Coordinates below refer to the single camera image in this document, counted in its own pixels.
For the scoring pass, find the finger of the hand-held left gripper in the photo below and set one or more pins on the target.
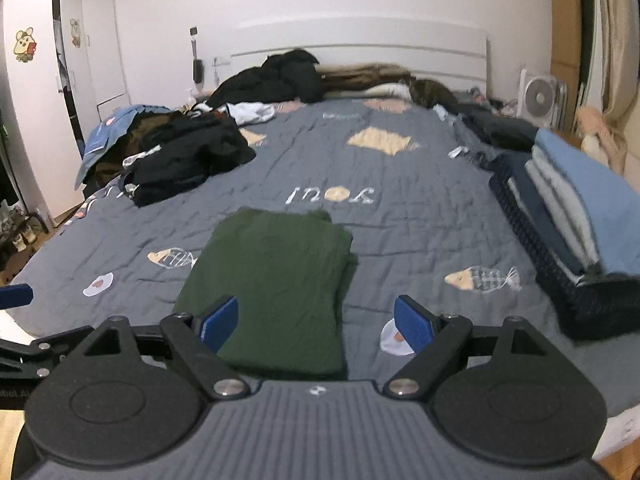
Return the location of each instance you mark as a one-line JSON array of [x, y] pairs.
[[50, 345], [15, 296]]

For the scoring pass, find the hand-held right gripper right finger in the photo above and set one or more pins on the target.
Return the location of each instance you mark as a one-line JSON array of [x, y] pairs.
[[412, 322]]

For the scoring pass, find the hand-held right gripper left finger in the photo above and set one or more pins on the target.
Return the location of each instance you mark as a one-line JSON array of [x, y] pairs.
[[220, 322]]

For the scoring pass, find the dark green t-shirt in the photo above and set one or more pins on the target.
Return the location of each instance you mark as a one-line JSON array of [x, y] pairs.
[[280, 280]]

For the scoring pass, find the pile of dark clothes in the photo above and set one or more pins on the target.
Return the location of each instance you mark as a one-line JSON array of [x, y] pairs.
[[190, 155]]

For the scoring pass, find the stack of folded clothes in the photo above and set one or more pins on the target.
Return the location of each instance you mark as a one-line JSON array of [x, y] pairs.
[[565, 220]]

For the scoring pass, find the grey folded clothes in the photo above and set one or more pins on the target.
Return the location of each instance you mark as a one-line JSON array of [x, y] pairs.
[[460, 125]]

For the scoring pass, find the white mattress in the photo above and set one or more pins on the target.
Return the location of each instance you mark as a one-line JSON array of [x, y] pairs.
[[12, 325]]

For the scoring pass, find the row of shoes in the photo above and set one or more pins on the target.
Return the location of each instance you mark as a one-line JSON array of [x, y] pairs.
[[20, 235]]

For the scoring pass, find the grey printed quilt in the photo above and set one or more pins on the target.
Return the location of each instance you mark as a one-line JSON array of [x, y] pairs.
[[400, 220]]

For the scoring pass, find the blue denim cloth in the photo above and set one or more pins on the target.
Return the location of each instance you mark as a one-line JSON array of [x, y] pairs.
[[105, 135]]

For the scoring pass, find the white wardrobe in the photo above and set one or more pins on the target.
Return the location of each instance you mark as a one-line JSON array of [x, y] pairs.
[[35, 110], [100, 50]]

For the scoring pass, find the brown garment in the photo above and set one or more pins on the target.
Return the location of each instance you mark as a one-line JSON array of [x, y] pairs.
[[150, 125]]

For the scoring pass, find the white garment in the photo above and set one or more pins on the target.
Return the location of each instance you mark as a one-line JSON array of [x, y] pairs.
[[250, 112]]

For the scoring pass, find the tabby cat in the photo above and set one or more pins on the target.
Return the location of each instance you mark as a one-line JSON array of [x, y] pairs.
[[432, 94]]

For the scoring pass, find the white pillow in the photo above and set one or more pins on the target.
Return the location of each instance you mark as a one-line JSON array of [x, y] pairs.
[[387, 91]]

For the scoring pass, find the black puffer jacket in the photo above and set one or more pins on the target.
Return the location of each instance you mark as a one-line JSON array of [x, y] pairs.
[[280, 80]]

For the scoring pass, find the cartoon mouse sticker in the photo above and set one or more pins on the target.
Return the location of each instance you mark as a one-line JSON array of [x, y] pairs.
[[24, 45], [75, 32]]

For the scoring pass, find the black hairbrush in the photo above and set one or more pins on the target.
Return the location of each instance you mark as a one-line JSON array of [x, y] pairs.
[[197, 69]]

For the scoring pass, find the white fan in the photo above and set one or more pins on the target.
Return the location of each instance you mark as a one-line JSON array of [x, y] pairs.
[[540, 97]]

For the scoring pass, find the pink plush toy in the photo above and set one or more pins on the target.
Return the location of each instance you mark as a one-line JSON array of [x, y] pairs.
[[597, 130]]

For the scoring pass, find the white headboard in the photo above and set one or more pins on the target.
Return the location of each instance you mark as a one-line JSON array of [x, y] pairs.
[[400, 40]]

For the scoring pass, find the brown cardboard box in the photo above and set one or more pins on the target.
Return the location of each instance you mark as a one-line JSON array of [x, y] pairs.
[[565, 10]]

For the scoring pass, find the beige curtain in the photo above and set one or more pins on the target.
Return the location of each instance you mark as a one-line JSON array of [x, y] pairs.
[[620, 35]]

